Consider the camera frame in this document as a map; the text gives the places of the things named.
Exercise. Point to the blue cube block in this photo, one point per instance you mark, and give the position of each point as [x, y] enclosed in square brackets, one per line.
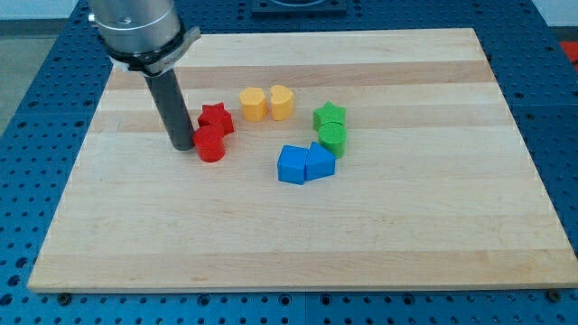
[291, 164]

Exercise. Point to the light wooden board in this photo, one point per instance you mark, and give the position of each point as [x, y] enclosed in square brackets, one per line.
[436, 189]

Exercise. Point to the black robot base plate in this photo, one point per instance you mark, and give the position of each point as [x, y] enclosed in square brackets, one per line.
[265, 8]

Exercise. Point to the yellow hexagon block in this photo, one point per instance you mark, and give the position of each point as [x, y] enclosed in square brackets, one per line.
[253, 104]

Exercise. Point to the red object at edge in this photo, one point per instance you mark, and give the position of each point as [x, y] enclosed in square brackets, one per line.
[571, 51]

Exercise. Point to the green star block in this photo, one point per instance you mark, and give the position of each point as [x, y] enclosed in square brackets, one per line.
[328, 113]

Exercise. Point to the yellow heart block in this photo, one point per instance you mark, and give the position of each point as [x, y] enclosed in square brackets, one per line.
[281, 102]

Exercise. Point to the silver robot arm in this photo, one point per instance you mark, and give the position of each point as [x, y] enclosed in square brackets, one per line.
[149, 37]

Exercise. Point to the green cylinder block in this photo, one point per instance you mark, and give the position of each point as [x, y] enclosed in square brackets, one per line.
[333, 137]

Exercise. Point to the blue triangle block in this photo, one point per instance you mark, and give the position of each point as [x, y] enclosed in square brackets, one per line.
[320, 162]

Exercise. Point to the red cylinder block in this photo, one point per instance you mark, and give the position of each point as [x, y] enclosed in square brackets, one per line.
[209, 143]

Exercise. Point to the red star block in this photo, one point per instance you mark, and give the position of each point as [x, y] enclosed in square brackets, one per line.
[217, 114]

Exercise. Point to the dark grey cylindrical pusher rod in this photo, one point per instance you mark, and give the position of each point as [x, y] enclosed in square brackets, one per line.
[168, 98]

